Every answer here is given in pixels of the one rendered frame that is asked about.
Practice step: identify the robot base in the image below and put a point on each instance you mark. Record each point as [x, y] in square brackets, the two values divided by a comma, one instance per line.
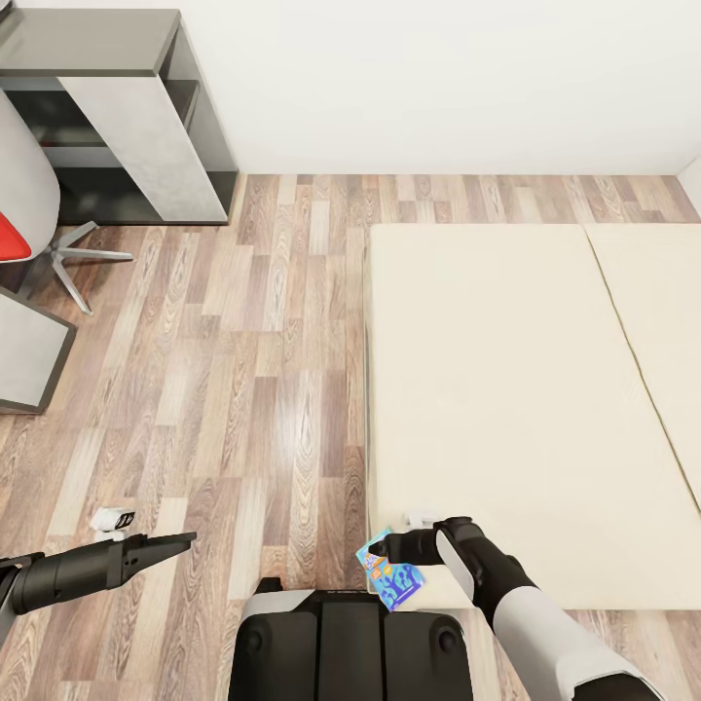
[345, 645]

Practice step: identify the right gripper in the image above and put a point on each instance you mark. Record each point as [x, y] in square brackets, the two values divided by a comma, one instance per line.
[401, 548]

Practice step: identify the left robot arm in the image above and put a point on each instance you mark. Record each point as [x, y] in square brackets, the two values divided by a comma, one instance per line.
[35, 580]

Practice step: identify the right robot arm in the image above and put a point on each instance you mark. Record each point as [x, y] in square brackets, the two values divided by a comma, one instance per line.
[555, 658]

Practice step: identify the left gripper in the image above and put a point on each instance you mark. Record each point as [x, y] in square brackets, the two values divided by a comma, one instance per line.
[109, 564]

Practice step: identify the board game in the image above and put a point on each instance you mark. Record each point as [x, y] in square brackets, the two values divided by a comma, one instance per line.
[394, 582]

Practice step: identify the swivel chair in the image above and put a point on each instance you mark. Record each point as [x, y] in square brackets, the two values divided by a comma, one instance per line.
[29, 205]

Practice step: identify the desk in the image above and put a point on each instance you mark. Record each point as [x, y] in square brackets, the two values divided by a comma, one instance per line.
[133, 83]

